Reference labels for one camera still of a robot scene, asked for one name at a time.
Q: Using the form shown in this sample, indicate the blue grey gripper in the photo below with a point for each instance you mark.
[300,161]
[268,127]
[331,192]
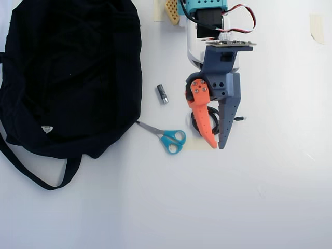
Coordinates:
[225,86]

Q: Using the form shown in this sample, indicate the white teal grey robot arm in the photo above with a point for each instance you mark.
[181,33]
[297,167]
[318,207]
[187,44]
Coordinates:
[193,44]

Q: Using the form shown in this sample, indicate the black fabric bag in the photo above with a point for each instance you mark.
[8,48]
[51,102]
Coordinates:
[64,77]

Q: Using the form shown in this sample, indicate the wide beige tape strip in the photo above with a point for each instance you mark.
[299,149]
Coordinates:
[197,145]

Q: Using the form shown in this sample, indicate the narrow beige tape strip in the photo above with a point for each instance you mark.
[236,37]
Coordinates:
[158,10]

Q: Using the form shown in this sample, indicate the torn beige tape piece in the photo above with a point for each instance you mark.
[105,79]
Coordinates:
[317,28]

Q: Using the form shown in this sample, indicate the camera circuit board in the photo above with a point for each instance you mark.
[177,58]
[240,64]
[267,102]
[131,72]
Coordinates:
[233,43]

